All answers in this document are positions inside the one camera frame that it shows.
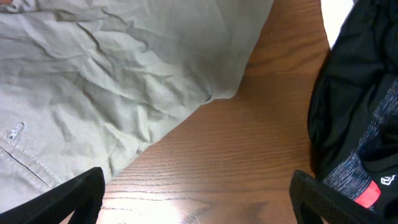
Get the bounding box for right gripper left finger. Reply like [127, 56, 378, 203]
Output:
[1, 167, 105, 224]

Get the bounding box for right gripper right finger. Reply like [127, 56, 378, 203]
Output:
[289, 170, 386, 224]

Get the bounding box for khaki green shorts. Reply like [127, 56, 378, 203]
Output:
[1, 0, 272, 212]

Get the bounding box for black garment with red tag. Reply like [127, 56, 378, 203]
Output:
[308, 0, 397, 222]

